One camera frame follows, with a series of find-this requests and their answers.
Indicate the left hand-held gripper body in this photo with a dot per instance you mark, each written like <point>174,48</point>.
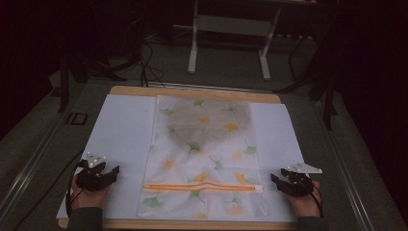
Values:
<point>90,183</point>

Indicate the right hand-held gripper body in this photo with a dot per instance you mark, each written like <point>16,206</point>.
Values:
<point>300,184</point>

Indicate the leaf print mesh laundry bag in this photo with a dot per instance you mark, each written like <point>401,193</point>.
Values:
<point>205,160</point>

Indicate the white mat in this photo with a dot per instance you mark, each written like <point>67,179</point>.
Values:
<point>123,134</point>

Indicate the dark metal stand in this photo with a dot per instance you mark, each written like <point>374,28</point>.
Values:
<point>65,80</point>
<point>328,96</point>

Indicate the white metal stand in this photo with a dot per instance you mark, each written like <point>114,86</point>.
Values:
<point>231,27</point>

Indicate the metal floor rail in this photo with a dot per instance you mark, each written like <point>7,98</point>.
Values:
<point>29,166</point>
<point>348,173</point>

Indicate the black floor bracket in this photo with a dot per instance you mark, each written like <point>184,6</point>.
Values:
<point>77,118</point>

